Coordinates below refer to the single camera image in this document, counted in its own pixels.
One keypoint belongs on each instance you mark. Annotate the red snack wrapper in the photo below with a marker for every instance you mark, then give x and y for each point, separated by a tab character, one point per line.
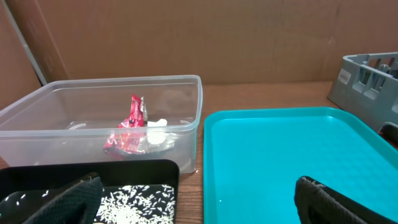
131	141

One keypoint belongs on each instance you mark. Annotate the clear plastic bin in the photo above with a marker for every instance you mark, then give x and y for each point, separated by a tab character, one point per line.
69	121

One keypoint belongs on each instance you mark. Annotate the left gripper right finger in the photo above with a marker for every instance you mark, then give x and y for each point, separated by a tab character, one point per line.
319	204

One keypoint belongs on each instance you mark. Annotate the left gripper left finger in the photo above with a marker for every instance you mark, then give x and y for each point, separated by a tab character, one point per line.
74	203

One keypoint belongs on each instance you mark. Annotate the white wrapper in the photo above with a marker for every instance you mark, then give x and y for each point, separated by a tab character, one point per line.
158	141

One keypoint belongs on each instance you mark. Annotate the grey plastic dish rack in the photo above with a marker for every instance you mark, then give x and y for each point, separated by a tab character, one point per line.
366	86

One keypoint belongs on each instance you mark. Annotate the teal serving tray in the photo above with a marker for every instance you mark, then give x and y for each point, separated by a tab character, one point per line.
253	158

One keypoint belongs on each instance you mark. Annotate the scattered rice pile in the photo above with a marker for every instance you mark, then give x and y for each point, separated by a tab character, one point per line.
119	204

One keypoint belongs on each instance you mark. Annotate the black rectangular tray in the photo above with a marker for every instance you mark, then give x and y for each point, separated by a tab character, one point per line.
151	172

